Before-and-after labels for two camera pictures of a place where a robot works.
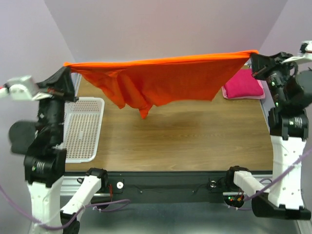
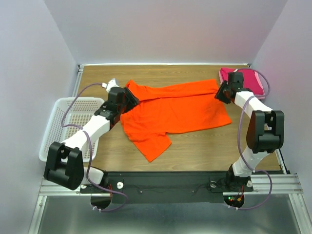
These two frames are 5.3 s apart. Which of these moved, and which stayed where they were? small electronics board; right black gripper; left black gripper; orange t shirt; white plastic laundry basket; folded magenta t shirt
Moved: left black gripper; right black gripper; orange t shirt
Stayed: small electronics board; white plastic laundry basket; folded magenta t shirt
